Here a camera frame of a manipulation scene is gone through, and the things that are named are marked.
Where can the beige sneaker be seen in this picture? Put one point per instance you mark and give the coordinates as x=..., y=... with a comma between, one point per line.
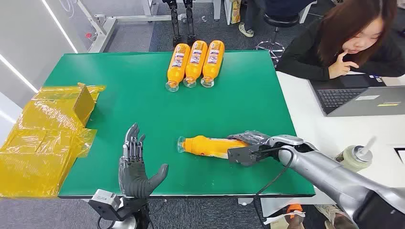
x=332, y=215

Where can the white furniture post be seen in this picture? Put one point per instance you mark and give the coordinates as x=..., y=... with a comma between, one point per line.
x=217, y=9

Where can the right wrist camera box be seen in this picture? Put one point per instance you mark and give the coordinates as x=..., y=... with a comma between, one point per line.
x=240, y=155

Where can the green table mat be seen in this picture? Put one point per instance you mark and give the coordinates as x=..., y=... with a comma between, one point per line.
x=142, y=104

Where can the small red object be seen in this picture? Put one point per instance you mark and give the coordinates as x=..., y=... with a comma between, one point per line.
x=88, y=35

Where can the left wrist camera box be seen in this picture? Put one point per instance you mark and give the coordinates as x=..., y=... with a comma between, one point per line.
x=104, y=202

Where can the orange juice bottle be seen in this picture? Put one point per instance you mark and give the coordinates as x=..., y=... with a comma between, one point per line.
x=178, y=64
x=195, y=61
x=213, y=60
x=205, y=146

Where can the white metal frame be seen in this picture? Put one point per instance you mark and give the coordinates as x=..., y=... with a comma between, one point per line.
x=106, y=30

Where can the black metal strut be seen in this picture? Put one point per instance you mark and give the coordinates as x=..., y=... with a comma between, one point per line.
x=189, y=22
x=175, y=22

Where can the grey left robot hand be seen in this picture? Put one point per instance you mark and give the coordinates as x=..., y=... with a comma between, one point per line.
x=133, y=180

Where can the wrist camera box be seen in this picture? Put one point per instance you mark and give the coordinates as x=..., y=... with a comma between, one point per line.
x=240, y=155
x=104, y=202

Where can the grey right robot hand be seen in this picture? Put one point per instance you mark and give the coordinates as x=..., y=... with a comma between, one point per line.
x=253, y=138

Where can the grey laptop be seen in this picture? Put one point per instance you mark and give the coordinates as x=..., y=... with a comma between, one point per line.
x=364, y=104

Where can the black stool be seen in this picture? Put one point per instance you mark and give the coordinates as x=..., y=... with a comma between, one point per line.
x=280, y=20

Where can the person's hand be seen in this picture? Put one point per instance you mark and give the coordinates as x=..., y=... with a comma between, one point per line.
x=338, y=68

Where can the pale cup with straw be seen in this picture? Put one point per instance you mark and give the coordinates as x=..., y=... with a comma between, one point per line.
x=354, y=158

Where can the yellow snack package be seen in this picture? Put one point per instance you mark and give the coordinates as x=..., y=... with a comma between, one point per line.
x=235, y=11

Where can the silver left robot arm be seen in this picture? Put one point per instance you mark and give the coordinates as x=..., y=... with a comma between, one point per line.
x=139, y=211

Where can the yellow film wrapped cardboard box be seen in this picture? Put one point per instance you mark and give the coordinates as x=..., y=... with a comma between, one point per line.
x=41, y=142

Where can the person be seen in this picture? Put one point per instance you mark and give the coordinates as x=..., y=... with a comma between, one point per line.
x=253, y=9

